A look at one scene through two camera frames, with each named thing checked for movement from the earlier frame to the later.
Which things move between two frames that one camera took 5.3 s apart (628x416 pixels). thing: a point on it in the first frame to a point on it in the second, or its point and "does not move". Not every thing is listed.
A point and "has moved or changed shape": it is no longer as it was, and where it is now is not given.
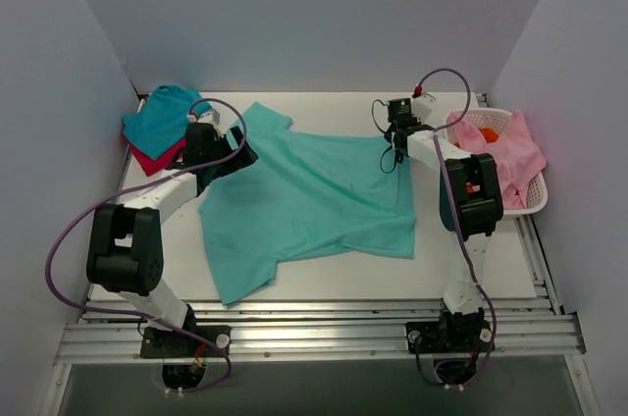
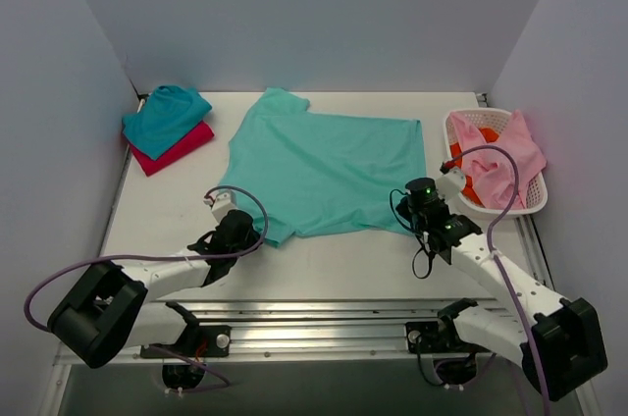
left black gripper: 240,152 to 240,231
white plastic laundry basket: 497,119 does not move
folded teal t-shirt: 163,120 does not move
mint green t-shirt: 302,193 has moved or changed shape
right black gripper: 393,136 to 409,210
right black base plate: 460,337 does not move
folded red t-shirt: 169,159 does not move
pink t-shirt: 516,155 does not move
